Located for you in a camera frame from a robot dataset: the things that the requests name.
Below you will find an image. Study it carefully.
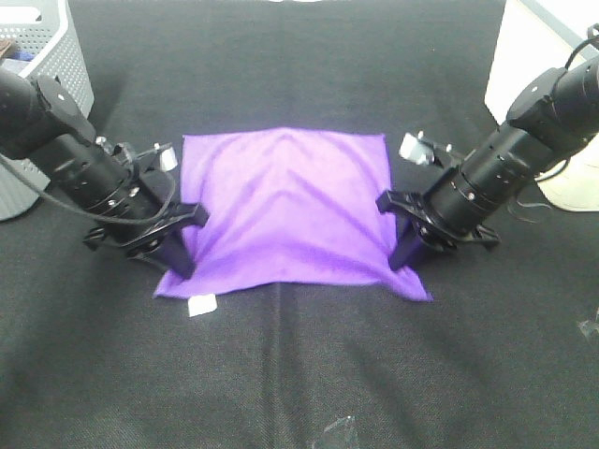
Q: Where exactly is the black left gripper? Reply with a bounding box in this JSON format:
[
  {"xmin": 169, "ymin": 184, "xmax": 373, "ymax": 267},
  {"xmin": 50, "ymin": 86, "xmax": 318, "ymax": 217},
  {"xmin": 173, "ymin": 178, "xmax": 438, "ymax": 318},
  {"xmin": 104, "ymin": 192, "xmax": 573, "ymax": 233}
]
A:
[{"xmin": 83, "ymin": 170, "xmax": 209, "ymax": 280}]

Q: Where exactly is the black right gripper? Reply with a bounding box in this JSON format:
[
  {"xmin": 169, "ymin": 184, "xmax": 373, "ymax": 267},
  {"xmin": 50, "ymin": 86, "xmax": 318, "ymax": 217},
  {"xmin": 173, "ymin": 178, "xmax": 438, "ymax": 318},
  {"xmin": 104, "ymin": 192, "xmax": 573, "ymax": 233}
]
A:
[{"xmin": 375, "ymin": 190, "xmax": 501, "ymax": 271}]

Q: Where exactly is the purple microfiber towel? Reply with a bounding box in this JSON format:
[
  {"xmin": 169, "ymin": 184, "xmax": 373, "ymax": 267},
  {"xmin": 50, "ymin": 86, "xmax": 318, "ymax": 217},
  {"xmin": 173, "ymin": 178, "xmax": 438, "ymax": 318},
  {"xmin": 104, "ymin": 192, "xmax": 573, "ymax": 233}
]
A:
[{"xmin": 155, "ymin": 127, "xmax": 431, "ymax": 301}]

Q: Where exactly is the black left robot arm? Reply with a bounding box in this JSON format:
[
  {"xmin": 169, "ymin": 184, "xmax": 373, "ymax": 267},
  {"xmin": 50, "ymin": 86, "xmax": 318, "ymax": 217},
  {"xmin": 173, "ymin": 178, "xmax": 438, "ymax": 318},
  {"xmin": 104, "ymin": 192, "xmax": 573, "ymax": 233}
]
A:
[{"xmin": 1, "ymin": 69, "xmax": 209, "ymax": 279}]

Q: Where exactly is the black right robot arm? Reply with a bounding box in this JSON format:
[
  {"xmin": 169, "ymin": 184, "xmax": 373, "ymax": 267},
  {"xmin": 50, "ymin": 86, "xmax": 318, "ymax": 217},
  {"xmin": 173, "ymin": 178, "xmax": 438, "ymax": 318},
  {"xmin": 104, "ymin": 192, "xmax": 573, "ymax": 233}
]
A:
[{"xmin": 376, "ymin": 58, "xmax": 598, "ymax": 271}]

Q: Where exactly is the black table cloth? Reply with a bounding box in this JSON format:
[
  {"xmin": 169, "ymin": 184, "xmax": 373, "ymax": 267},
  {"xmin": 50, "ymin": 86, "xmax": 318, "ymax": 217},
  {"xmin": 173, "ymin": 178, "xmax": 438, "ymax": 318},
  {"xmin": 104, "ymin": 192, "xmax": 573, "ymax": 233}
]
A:
[{"xmin": 0, "ymin": 0, "xmax": 599, "ymax": 449}]

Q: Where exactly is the clear tape piece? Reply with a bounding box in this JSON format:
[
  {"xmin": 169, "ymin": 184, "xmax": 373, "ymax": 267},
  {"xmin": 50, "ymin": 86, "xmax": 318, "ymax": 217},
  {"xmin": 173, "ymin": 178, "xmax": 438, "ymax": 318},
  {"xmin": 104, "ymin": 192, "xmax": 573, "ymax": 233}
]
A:
[{"xmin": 310, "ymin": 415, "xmax": 359, "ymax": 449}]

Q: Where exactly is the clear tape scrap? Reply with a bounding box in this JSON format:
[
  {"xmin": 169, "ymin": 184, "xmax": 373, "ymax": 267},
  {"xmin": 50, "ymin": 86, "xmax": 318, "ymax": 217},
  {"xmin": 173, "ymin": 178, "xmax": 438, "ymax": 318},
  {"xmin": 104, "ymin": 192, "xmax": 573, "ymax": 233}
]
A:
[{"xmin": 577, "ymin": 310, "xmax": 599, "ymax": 340}]

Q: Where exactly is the white plastic bin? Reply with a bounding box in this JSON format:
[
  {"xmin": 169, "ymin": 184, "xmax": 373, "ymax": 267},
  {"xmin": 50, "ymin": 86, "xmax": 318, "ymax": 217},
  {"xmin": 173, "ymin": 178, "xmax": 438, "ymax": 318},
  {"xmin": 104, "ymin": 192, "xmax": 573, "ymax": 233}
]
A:
[{"xmin": 485, "ymin": 1, "xmax": 598, "ymax": 212}]

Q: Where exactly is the grey perforated laundry basket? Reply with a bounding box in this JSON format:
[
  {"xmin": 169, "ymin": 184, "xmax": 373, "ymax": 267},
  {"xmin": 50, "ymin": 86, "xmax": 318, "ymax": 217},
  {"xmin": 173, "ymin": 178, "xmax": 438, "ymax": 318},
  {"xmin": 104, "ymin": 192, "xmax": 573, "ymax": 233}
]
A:
[{"xmin": 1, "ymin": 1, "xmax": 95, "ymax": 221}]

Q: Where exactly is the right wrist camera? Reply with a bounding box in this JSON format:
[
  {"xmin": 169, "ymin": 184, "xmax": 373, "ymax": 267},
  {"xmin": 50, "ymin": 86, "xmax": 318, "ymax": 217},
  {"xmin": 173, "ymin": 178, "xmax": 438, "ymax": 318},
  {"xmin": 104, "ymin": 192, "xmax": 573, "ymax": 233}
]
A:
[{"xmin": 399, "ymin": 131, "xmax": 456, "ymax": 168}]

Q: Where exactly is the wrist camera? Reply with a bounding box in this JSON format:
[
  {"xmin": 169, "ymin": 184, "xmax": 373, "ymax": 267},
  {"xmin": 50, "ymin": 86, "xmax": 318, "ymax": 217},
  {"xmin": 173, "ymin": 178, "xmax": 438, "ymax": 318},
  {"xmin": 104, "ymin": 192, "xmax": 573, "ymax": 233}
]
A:
[
  {"xmin": 399, "ymin": 131, "xmax": 456, "ymax": 168},
  {"xmin": 95, "ymin": 136, "xmax": 178, "ymax": 175}
]

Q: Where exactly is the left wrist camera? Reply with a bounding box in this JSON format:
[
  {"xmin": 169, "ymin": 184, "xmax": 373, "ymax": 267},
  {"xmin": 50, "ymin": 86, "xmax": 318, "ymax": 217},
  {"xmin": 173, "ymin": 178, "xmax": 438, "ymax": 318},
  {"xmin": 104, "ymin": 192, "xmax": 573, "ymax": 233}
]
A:
[{"xmin": 95, "ymin": 136, "xmax": 178, "ymax": 175}]

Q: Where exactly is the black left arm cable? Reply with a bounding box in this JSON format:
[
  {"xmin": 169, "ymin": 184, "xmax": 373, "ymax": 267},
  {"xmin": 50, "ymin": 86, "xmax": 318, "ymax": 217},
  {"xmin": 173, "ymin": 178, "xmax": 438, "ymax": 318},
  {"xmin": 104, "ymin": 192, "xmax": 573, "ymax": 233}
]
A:
[{"xmin": 0, "ymin": 152, "xmax": 178, "ymax": 226}]

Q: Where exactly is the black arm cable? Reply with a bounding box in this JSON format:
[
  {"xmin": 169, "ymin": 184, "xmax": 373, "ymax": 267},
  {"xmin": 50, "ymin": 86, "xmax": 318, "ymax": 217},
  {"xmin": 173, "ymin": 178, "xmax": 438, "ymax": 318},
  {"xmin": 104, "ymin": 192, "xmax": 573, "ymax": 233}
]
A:
[
  {"xmin": 0, "ymin": 152, "xmax": 178, "ymax": 226},
  {"xmin": 514, "ymin": 22, "xmax": 599, "ymax": 221}
]

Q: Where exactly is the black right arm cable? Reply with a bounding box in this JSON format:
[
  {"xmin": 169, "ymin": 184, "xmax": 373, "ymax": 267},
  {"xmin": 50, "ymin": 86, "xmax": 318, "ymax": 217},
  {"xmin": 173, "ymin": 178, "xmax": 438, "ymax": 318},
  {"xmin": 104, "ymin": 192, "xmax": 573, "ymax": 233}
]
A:
[{"xmin": 514, "ymin": 22, "xmax": 599, "ymax": 221}]

